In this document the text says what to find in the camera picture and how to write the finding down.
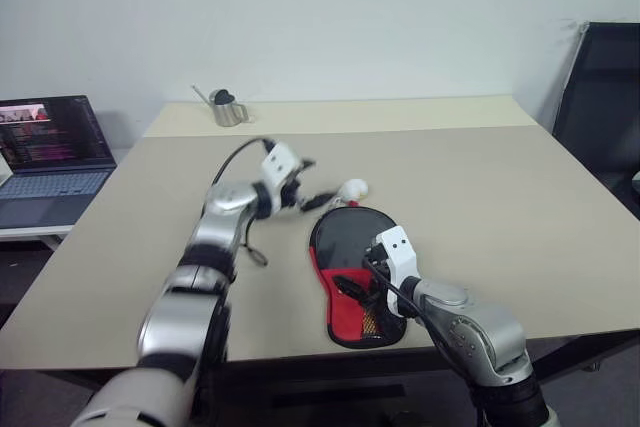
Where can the black red paddle case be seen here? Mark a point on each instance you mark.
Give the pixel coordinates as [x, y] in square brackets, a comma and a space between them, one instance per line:
[342, 319]

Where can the steel watering can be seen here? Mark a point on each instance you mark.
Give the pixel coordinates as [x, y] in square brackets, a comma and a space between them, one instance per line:
[227, 114]

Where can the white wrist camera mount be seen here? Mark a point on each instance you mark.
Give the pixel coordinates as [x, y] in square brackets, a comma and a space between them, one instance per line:
[277, 162]
[400, 252]

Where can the white fluffy pompom charm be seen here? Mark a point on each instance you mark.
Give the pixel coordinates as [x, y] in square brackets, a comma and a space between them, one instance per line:
[356, 188]

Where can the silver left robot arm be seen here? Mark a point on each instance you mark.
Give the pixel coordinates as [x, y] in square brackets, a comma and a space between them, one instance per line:
[220, 232]

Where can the open blue laptop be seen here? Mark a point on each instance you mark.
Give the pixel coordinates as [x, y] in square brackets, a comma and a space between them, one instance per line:
[50, 182]

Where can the black office chair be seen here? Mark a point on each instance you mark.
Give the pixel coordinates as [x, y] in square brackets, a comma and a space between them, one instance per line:
[605, 97]

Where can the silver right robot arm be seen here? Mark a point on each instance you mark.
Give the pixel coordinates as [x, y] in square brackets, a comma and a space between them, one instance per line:
[480, 327]

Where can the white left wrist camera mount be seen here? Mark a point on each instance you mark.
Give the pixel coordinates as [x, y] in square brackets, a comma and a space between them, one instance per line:
[277, 162]

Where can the white side table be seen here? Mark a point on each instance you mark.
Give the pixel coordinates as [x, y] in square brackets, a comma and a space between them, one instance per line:
[30, 234]

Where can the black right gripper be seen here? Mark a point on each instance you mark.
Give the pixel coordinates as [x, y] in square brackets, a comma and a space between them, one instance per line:
[379, 267]

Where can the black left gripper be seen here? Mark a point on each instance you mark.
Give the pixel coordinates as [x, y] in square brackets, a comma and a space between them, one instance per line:
[292, 192]

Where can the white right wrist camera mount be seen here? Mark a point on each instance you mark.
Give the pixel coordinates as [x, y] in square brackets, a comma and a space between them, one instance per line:
[400, 252]

